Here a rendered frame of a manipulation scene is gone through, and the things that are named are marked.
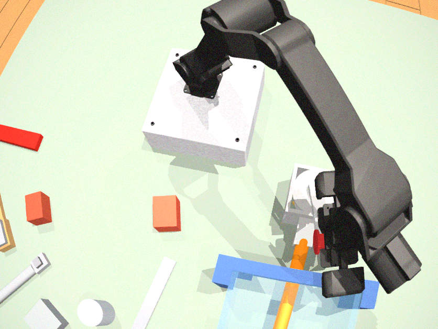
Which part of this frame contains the white cylinder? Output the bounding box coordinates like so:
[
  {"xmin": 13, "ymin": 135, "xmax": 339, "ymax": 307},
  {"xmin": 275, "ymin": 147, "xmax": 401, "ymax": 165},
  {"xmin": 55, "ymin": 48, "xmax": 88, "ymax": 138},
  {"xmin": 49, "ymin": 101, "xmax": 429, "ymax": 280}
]
[{"xmin": 77, "ymin": 299, "xmax": 115, "ymax": 327}]

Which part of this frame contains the blue flat bar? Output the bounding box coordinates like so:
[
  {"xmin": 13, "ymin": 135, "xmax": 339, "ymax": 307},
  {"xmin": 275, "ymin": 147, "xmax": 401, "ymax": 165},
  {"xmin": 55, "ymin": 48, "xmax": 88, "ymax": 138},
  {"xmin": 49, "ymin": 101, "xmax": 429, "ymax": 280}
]
[{"xmin": 216, "ymin": 254, "xmax": 379, "ymax": 294}]

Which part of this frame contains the red-orange box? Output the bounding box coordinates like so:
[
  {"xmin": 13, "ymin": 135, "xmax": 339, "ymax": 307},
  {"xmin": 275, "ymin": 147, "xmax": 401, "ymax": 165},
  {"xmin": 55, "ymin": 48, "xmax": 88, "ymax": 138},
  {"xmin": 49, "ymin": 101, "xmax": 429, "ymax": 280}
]
[
  {"xmin": 25, "ymin": 191, "xmax": 52, "ymax": 226},
  {"xmin": 152, "ymin": 195, "xmax": 181, "ymax": 232}
]

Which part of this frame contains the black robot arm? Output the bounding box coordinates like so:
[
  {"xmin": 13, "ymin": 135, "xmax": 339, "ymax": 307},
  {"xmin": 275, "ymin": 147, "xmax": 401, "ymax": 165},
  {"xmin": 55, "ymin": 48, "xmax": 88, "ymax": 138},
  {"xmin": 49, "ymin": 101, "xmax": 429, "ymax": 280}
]
[{"xmin": 173, "ymin": 0, "xmax": 422, "ymax": 294}]

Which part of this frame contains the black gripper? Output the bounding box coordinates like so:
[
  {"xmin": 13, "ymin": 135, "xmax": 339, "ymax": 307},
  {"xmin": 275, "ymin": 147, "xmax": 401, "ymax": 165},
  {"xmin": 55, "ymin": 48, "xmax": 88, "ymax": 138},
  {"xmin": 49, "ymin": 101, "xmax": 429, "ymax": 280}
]
[{"xmin": 314, "ymin": 170, "xmax": 365, "ymax": 298}]

